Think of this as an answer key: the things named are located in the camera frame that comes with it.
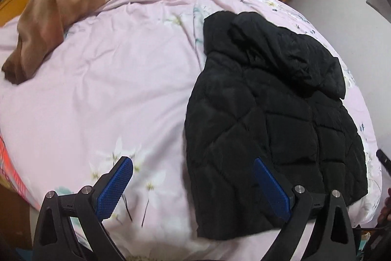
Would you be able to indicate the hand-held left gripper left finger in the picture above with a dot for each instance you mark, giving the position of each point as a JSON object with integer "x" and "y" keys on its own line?
{"x": 116, "y": 187}

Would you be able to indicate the black puffer jacket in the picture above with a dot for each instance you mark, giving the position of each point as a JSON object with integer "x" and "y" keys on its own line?
{"x": 259, "y": 126}

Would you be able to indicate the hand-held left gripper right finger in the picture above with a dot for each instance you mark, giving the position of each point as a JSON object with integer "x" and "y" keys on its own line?
{"x": 272, "y": 190}

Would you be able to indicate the pink floral duvet bed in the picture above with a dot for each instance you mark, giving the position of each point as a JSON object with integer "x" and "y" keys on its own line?
{"x": 107, "y": 96}

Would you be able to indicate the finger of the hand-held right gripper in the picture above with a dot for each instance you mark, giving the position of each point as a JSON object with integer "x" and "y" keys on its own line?
{"x": 384, "y": 159}

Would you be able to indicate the person's right hand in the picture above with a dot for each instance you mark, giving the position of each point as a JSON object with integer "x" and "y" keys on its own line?
{"x": 386, "y": 206}

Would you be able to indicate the brown dog print blanket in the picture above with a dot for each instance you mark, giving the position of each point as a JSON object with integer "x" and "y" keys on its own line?
{"x": 61, "y": 4}

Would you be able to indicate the red plaid sheet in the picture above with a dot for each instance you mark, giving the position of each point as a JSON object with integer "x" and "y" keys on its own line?
{"x": 12, "y": 175}

